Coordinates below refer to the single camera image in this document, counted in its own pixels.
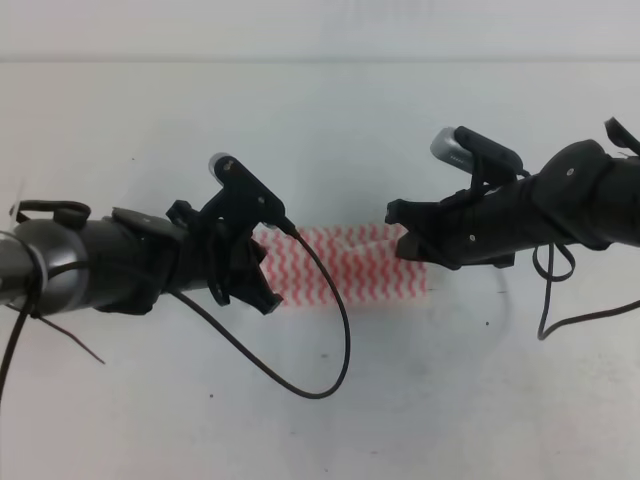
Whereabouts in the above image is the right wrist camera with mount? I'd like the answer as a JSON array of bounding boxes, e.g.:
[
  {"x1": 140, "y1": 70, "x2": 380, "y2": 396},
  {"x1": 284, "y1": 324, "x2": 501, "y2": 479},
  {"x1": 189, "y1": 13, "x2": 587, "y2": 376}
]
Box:
[{"x1": 430, "y1": 126, "x2": 529, "y2": 195}]

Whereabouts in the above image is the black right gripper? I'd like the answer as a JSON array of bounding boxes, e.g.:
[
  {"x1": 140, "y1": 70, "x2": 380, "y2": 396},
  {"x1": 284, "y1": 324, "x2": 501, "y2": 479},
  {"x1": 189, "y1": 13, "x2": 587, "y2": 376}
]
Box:
[{"x1": 385, "y1": 187, "x2": 518, "y2": 269}]

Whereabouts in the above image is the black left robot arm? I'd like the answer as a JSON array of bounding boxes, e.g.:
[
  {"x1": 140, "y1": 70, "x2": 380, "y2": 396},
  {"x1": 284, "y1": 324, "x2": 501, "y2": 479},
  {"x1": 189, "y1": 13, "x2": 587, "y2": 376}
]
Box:
[{"x1": 1, "y1": 200, "x2": 283, "y2": 315}]

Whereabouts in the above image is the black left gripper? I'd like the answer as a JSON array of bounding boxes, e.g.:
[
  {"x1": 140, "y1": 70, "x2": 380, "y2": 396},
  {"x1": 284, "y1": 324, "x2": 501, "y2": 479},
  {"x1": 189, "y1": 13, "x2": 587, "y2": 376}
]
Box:
[{"x1": 149, "y1": 201, "x2": 283, "y2": 315}]

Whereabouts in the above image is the pink white striped towel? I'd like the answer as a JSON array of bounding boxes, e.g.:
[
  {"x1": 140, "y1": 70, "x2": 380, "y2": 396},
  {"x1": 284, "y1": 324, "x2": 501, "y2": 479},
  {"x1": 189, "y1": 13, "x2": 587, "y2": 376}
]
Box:
[{"x1": 253, "y1": 224, "x2": 428, "y2": 307}]

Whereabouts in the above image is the black left camera cable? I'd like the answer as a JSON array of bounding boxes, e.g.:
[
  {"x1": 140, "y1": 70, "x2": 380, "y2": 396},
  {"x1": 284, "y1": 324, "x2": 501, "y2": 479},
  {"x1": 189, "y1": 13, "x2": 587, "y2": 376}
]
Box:
[{"x1": 174, "y1": 219, "x2": 352, "y2": 400}]

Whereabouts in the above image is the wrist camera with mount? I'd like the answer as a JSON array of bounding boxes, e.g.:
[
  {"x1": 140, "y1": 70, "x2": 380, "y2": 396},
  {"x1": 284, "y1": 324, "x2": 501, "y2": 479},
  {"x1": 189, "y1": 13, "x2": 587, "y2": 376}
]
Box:
[
  {"x1": 430, "y1": 126, "x2": 529, "y2": 195},
  {"x1": 199, "y1": 153, "x2": 296, "y2": 234}
]

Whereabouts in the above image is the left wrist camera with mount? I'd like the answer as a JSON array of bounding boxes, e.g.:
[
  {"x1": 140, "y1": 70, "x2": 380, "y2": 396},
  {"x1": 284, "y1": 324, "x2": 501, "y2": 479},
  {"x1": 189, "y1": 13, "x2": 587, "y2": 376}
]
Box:
[{"x1": 199, "y1": 153, "x2": 296, "y2": 234}]

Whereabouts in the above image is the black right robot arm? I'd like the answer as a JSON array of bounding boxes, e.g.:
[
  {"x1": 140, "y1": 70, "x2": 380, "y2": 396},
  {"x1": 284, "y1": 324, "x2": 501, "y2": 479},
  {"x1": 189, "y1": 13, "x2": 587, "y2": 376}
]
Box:
[{"x1": 385, "y1": 118, "x2": 639, "y2": 270}]

